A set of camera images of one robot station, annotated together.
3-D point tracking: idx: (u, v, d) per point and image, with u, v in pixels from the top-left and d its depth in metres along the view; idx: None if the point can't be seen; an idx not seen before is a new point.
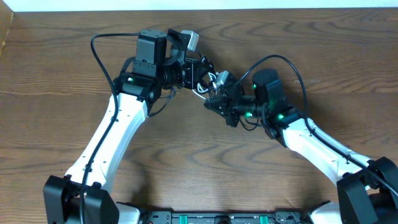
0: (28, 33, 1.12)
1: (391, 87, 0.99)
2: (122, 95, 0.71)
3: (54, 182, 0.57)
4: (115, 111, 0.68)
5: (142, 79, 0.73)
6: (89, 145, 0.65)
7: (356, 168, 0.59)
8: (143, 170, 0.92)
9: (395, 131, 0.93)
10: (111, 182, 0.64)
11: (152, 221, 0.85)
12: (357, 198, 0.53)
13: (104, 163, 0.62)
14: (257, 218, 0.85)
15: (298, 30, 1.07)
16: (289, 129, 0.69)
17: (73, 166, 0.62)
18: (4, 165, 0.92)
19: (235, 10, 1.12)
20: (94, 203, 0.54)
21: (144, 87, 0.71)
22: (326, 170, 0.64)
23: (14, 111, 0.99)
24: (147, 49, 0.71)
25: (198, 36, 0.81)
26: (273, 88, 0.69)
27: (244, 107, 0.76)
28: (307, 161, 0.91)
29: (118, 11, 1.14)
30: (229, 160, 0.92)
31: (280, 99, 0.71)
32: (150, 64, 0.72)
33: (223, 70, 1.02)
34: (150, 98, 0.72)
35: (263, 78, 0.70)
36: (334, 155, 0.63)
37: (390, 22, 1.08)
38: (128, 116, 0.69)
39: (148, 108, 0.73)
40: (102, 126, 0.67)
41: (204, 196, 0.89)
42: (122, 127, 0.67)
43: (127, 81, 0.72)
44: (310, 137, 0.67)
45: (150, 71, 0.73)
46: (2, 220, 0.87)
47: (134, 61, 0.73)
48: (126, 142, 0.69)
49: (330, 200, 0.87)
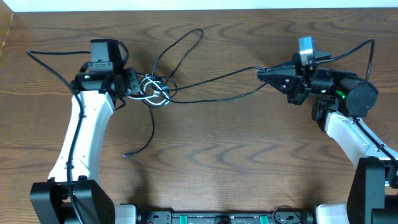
0: (28, 34, 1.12)
1: (391, 86, 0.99)
2: (84, 93, 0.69)
3: (38, 188, 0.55)
4: (81, 108, 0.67)
5: (100, 74, 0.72)
6: (64, 145, 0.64)
7: (383, 157, 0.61)
8: (143, 170, 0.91)
9: (395, 132, 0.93)
10: (96, 173, 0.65)
11: (152, 221, 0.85)
12: (374, 179, 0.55)
13: (84, 157, 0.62)
14: (257, 218, 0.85)
15: (298, 30, 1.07)
16: (335, 113, 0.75)
17: (53, 169, 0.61)
18: (5, 165, 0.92)
19: (235, 10, 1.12)
20: (86, 194, 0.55)
21: (102, 79, 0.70)
22: (354, 152, 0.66)
23: (14, 111, 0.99)
24: (102, 50, 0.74)
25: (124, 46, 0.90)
26: (357, 96, 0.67)
27: (320, 83, 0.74)
28: (308, 161, 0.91)
29: (118, 11, 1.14)
30: (229, 160, 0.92)
31: (356, 106, 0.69)
32: (106, 61, 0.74)
33: (223, 70, 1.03)
34: (111, 90, 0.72)
35: (357, 92, 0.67)
36: (368, 141, 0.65)
37: (390, 22, 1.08)
38: (94, 110, 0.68)
39: (112, 101, 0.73)
40: (72, 126, 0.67)
41: (204, 196, 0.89)
42: (92, 121, 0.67)
43: (83, 78, 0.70)
44: (351, 124, 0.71)
45: (107, 68, 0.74)
46: (2, 220, 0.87)
47: (90, 64, 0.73)
48: (100, 134, 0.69)
49: (329, 200, 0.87)
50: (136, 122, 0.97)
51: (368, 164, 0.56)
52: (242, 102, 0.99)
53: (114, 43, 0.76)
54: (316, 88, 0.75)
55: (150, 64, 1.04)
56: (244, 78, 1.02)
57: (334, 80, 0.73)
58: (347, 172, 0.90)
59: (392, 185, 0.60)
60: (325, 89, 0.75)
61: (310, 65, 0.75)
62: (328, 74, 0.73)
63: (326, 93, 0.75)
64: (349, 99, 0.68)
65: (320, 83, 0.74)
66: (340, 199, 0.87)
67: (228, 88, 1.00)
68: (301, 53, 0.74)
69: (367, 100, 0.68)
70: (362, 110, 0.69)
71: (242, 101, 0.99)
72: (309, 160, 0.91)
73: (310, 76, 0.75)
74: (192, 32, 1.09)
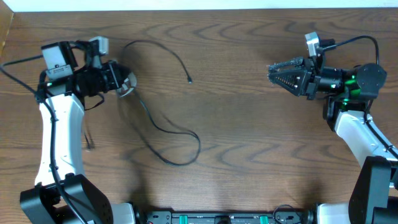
0: (27, 33, 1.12)
1: (392, 87, 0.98)
2: (51, 99, 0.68)
3: (27, 196, 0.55)
4: (51, 112, 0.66)
5: (61, 79, 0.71)
6: (43, 151, 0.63)
7: (390, 158, 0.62)
8: (142, 169, 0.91)
9: (395, 132, 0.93)
10: (82, 168, 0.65)
11: (152, 221, 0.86)
12: (376, 178, 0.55)
13: (65, 157, 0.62)
14: (257, 218, 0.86)
15: (298, 30, 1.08)
16: (347, 113, 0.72)
17: (38, 175, 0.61)
18: (4, 165, 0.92)
19: (235, 10, 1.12)
20: (76, 188, 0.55)
21: (66, 83, 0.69)
22: (362, 152, 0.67)
23: (13, 111, 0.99)
24: (53, 55, 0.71)
25: (107, 39, 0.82)
26: (367, 73, 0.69)
27: (328, 79, 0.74)
28: (308, 161, 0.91)
29: (118, 11, 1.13)
30: (229, 160, 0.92)
31: (368, 84, 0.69)
32: (64, 65, 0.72)
33: (222, 70, 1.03)
34: (78, 92, 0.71)
35: (365, 69, 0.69)
36: (377, 142, 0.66)
37: (390, 22, 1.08)
38: (64, 112, 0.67)
39: (79, 101, 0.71)
40: (46, 130, 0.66)
41: (204, 196, 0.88)
42: (64, 122, 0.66)
43: (46, 86, 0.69)
44: (362, 124, 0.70)
45: (66, 72, 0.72)
46: (2, 220, 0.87)
47: (48, 71, 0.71)
48: (78, 132, 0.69)
49: (330, 200, 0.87)
50: (136, 122, 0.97)
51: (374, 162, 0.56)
52: (242, 102, 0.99)
53: (66, 46, 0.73)
54: (325, 85, 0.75)
55: (149, 64, 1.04)
56: (244, 78, 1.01)
57: (341, 76, 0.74)
58: (347, 172, 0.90)
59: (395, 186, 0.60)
60: (334, 84, 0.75)
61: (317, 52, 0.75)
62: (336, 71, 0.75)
63: (336, 88, 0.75)
64: (360, 74, 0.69)
65: (328, 80, 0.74)
66: (340, 199, 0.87)
67: (228, 88, 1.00)
68: (308, 43, 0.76)
69: (377, 78, 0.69)
70: (373, 90, 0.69)
71: (242, 101, 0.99)
72: (309, 160, 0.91)
73: (318, 67, 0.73)
74: (192, 32, 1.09)
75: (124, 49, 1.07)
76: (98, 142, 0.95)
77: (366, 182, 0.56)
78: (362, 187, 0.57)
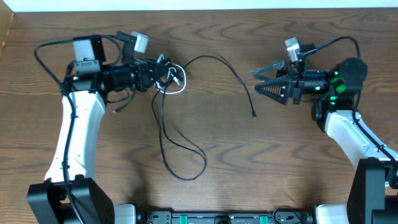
0: (27, 33, 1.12)
1: (392, 87, 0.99)
2: (75, 93, 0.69)
3: (35, 188, 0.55)
4: (72, 109, 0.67)
5: (87, 74, 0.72)
6: (58, 146, 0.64)
7: (383, 158, 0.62)
8: (143, 169, 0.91)
9: (395, 132, 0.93)
10: (92, 170, 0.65)
11: (152, 221, 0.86)
12: (373, 180, 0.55)
13: (78, 157, 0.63)
14: (257, 218, 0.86)
15: (298, 30, 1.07)
16: (335, 114, 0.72)
17: (49, 170, 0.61)
18: (4, 165, 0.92)
19: (235, 10, 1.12)
20: (84, 192, 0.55)
21: (91, 80, 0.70)
22: (354, 153, 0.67)
23: (14, 111, 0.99)
24: (86, 48, 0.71)
25: (147, 39, 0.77)
26: (351, 65, 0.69)
27: (311, 83, 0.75)
28: (308, 161, 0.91)
29: (119, 11, 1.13)
30: (229, 160, 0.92)
31: (352, 76, 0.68)
32: (92, 60, 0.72)
33: (223, 70, 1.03)
34: (101, 90, 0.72)
35: (348, 62, 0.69)
36: (367, 142, 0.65)
37: (390, 22, 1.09)
38: (86, 110, 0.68)
39: (101, 101, 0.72)
40: (64, 126, 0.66)
41: (204, 196, 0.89)
42: (84, 121, 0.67)
43: (72, 80, 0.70)
44: (351, 124, 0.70)
45: (93, 67, 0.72)
46: (3, 220, 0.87)
47: (76, 63, 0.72)
48: (93, 134, 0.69)
49: (329, 200, 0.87)
50: (136, 122, 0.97)
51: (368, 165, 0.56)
52: (242, 102, 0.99)
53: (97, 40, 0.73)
54: (310, 88, 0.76)
55: None
56: (244, 78, 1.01)
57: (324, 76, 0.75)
58: (346, 172, 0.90)
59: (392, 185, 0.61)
60: (319, 86, 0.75)
61: (299, 57, 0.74)
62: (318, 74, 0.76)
63: (321, 89, 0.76)
64: (344, 67, 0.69)
65: (312, 83, 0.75)
66: (340, 198, 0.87)
67: (228, 88, 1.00)
68: (288, 49, 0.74)
69: (360, 70, 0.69)
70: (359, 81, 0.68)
71: (242, 101, 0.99)
72: (309, 160, 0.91)
73: (301, 71, 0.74)
74: (192, 32, 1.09)
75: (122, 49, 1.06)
76: (99, 142, 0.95)
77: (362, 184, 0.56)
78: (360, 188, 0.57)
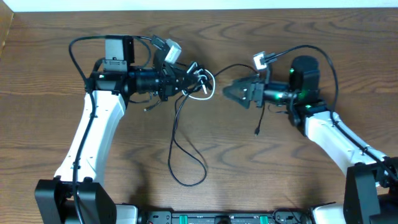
0: (27, 33, 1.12)
1: (391, 87, 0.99)
2: (98, 91, 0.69)
3: (44, 185, 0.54)
4: (92, 108, 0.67)
5: (114, 73, 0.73)
6: (73, 144, 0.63)
7: (369, 160, 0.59)
8: (143, 169, 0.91)
9: (395, 132, 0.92)
10: (101, 176, 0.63)
11: (152, 221, 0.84)
12: (364, 185, 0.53)
13: (91, 158, 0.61)
14: (257, 218, 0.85)
15: (298, 30, 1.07)
16: (313, 118, 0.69)
17: (60, 168, 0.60)
18: (4, 165, 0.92)
19: (235, 10, 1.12)
20: (89, 196, 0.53)
21: (117, 81, 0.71)
22: (339, 159, 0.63)
23: (13, 111, 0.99)
24: (116, 47, 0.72)
25: (180, 50, 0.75)
26: (300, 60, 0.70)
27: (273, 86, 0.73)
28: (308, 162, 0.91)
29: (119, 11, 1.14)
30: (229, 160, 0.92)
31: (305, 66, 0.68)
32: (121, 60, 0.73)
33: (223, 70, 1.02)
34: (125, 91, 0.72)
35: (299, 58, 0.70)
36: (351, 145, 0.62)
37: (390, 22, 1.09)
38: (106, 111, 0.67)
39: (123, 102, 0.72)
40: (83, 125, 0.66)
41: (204, 196, 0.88)
42: (102, 122, 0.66)
43: (98, 78, 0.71)
44: (331, 127, 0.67)
45: (120, 67, 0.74)
46: (2, 220, 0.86)
47: (105, 61, 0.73)
48: (109, 137, 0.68)
49: (329, 200, 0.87)
50: (136, 122, 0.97)
51: (357, 173, 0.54)
52: None
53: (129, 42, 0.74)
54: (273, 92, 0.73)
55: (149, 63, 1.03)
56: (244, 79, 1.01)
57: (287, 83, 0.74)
58: None
59: (382, 185, 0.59)
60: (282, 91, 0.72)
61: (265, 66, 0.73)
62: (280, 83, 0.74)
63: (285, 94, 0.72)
64: (295, 62, 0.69)
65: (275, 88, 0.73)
66: (340, 199, 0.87)
67: None
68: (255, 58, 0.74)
69: (313, 63, 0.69)
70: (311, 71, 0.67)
71: None
72: (309, 160, 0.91)
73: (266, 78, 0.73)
74: (192, 32, 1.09)
75: (136, 49, 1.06)
76: None
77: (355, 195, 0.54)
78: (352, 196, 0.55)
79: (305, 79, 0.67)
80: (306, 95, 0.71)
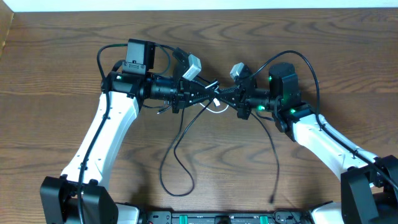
0: (28, 33, 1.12)
1: (391, 87, 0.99)
2: (113, 93, 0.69)
3: (50, 183, 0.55)
4: (106, 109, 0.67)
5: (132, 76, 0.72)
6: (83, 144, 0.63)
7: (360, 164, 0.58)
8: (143, 169, 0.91)
9: (395, 132, 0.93)
10: (107, 179, 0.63)
11: (152, 221, 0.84)
12: (360, 190, 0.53)
13: (99, 160, 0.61)
14: (257, 218, 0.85)
15: (298, 30, 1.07)
16: (299, 124, 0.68)
17: (68, 166, 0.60)
18: (4, 165, 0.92)
19: (235, 10, 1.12)
20: (92, 200, 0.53)
21: (134, 84, 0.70)
22: (333, 164, 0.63)
23: (13, 111, 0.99)
24: (137, 51, 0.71)
25: (199, 69, 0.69)
26: (275, 68, 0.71)
27: (256, 101, 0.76)
28: (308, 162, 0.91)
29: (119, 11, 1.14)
30: (229, 160, 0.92)
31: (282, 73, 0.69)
32: (140, 64, 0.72)
33: (222, 70, 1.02)
34: (141, 94, 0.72)
35: (276, 67, 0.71)
36: (341, 150, 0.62)
37: (390, 22, 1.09)
38: (119, 113, 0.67)
39: (137, 106, 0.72)
40: (94, 126, 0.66)
41: (204, 196, 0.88)
42: (115, 125, 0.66)
43: (115, 79, 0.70)
44: (318, 131, 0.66)
45: (140, 71, 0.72)
46: (2, 220, 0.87)
47: (124, 63, 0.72)
48: (119, 141, 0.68)
49: (329, 200, 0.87)
50: (136, 122, 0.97)
51: (351, 178, 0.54)
52: None
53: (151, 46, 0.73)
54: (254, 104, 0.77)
55: None
56: None
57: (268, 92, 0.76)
58: None
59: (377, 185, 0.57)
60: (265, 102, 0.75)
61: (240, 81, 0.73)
62: (265, 94, 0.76)
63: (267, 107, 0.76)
64: (272, 72, 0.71)
65: (256, 100, 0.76)
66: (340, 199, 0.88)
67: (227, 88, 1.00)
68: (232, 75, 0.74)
69: (290, 67, 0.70)
70: (288, 77, 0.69)
71: None
72: (309, 160, 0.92)
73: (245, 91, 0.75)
74: (193, 32, 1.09)
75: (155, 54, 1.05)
76: None
77: (351, 198, 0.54)
78: (348, 200, 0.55)
79: (283, 85, 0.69)
80: (289, 99, 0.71)
